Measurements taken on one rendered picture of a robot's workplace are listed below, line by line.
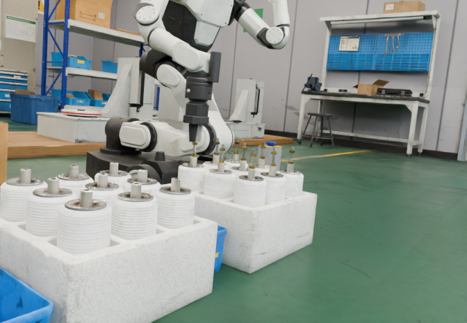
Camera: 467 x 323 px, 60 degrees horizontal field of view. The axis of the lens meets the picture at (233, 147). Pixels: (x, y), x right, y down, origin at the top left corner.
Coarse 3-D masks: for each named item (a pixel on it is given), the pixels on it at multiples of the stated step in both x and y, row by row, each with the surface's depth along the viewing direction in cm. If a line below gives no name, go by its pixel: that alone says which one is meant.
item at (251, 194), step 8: (240, 184) 117; (248, 184) 116; (256, 184) 116; (264, 184) 118; (240, 192) 117; (248, 192) 116; (256, 192) 116; (264, 192) 118; (240, 200) 117; (248, 200) 116; (256, 200) 117; (264, 200) 119
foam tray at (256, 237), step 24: (216, 216) 119; (240, 216) 114; (264, 216) 114; (288, 216) 126; (312, 216) 140; (240, 240) 114; (264, 240) 116; (288, 240) 128; (240, 264) 114; (264, 264) 118
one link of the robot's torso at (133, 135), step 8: (128, 128) 190; (136, 128) 187; (144, 128) 184; (120, 136) 193; (128, 136) 190; (136, 136) 186; (144, 136) 183; (128, 144) 191; (136, 144) 187; (144, 144) 185
